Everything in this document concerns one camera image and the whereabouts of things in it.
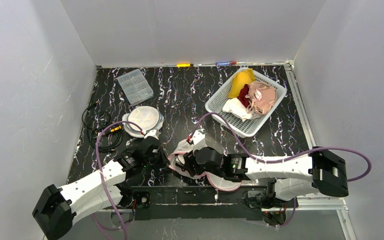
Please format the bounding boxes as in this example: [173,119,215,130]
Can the white mesh bag pink zipper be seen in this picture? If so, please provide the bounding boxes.
[167,140,242,192]

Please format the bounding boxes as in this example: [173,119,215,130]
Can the white mesh bag blue zipper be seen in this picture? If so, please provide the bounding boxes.
[122,106,165,138]

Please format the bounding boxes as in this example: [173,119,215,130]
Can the white plastic basket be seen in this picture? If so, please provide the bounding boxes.
[205,67,287,138]

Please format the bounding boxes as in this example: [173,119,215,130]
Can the red bra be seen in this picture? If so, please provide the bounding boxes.
[237,84,250,108]

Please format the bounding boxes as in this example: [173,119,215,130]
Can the beige pink bra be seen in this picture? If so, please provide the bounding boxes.
[245,81,277,115]

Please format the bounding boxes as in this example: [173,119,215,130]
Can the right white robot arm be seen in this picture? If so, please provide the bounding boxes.
[174,147,349,202]

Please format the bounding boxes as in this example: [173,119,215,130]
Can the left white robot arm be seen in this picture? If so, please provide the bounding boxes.
[32,133,165,240]

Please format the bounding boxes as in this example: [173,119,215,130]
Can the white bra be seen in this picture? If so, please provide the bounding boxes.
[222,98,262,122]

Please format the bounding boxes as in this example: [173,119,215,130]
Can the yellow bra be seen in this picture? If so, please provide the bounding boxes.
[227,68,256,99]

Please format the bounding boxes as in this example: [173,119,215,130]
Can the clear plastic organizer box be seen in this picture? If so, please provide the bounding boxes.
[116,69,154,106]

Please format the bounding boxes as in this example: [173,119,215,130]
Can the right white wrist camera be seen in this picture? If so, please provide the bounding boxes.
[186,131,207,151]

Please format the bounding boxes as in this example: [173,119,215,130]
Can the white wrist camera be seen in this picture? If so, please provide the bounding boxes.
[144,129,160,140]
[186,131,207,151]

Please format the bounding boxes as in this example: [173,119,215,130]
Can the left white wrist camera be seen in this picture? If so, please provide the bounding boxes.
[144,129,160,140]

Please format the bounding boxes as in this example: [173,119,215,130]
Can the black base frame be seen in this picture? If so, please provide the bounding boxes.
[119,185,294,225]

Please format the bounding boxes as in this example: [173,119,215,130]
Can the black coiled cable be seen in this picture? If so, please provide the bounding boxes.
[80,103,125,154]

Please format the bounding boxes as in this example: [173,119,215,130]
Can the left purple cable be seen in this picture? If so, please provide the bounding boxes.
[90,120,147,240]

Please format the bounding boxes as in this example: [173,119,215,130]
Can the yellow handled screwdriver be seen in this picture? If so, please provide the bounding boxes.
[176,63,194,68]

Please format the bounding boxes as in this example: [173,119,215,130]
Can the blue red handled screwdriver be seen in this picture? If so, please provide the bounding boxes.
[215,61,237,66]

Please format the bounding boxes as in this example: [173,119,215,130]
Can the aluminium side rail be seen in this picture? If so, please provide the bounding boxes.
[284,59,357,240]

